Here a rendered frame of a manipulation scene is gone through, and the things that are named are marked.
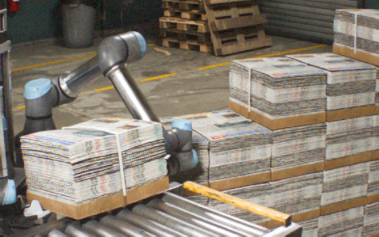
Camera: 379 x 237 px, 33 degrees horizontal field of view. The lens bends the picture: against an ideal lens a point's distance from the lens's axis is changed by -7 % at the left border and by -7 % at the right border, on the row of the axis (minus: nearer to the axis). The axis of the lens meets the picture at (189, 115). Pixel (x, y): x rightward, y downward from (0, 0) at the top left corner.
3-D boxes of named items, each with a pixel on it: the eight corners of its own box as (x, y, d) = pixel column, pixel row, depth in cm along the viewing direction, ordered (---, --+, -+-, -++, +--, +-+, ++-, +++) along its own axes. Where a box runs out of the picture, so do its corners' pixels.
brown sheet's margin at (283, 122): (227, 108, 306) (227, 98, 305) (280, 101, 318) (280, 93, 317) (271, 129, 273) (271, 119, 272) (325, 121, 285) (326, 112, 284)
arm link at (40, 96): (19, 114, 265) (17, 82, 261) (40, 107, 276) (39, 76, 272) (38, 118, 258) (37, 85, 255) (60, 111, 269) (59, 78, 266)
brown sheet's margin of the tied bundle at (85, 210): (64, 194, 219) (63, 181, 219) (118, 207, 199) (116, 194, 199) (27, 204, 208) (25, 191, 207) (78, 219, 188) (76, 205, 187)
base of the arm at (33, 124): (17, 140, 263) (16, 116, 260) (30, 129, 277) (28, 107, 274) (51, 142, 261) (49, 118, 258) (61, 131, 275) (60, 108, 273)
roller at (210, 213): (167, 202, 222) (167, 188, 221) (278, 244, 191) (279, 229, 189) (156, 206, 219) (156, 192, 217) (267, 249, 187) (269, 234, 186)
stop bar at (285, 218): (189, 185, 224) (189, 179, 223) (292, 221, 195) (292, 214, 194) (182, 187, 222) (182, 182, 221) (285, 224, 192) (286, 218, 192)
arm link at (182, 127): (180, 127, 237) (179, 156, 240) (197, 120, 246) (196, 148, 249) (161, 123, 241) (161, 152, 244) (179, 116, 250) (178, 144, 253)
